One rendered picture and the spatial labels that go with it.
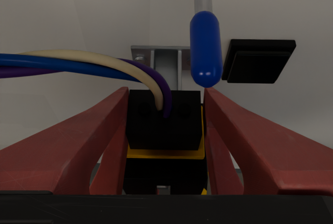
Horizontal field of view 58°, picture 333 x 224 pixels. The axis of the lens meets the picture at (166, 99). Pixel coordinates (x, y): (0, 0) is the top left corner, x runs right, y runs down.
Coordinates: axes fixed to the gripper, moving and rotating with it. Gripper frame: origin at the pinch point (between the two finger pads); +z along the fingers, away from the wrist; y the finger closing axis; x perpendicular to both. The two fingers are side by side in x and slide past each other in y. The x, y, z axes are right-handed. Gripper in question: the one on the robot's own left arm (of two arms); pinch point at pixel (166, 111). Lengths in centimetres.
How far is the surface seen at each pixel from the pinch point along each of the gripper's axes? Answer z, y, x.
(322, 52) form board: 8.0, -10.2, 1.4
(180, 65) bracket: 6.8, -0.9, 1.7
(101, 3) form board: 6.6, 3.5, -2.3
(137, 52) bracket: 8.0, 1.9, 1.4
